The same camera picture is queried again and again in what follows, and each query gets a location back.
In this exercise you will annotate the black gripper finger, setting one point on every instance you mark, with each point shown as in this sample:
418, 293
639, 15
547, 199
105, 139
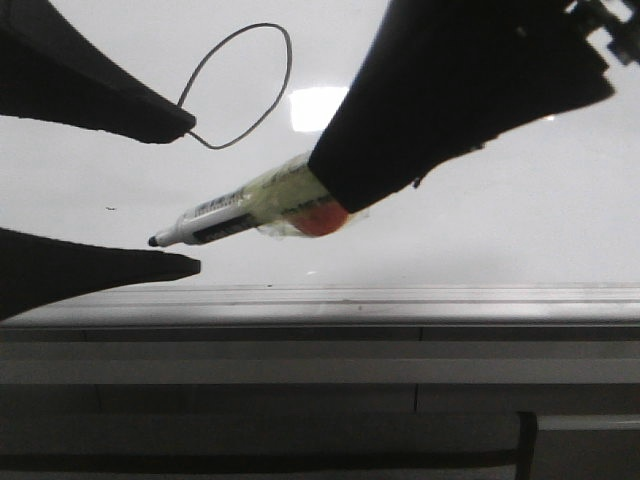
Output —
443, 78
51, 72

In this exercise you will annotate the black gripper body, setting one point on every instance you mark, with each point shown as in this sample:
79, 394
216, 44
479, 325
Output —
589, 16

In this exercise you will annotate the orange round magnet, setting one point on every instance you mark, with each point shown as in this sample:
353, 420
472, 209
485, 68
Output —
320, 220

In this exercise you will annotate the white black whiteboard marker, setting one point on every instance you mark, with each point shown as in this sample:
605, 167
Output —
265, 203

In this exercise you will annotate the white whiteboard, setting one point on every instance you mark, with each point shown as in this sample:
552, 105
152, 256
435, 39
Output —
555, 201

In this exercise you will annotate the aluminium whiteboard tray rail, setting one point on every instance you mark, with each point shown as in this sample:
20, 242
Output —
214, 306

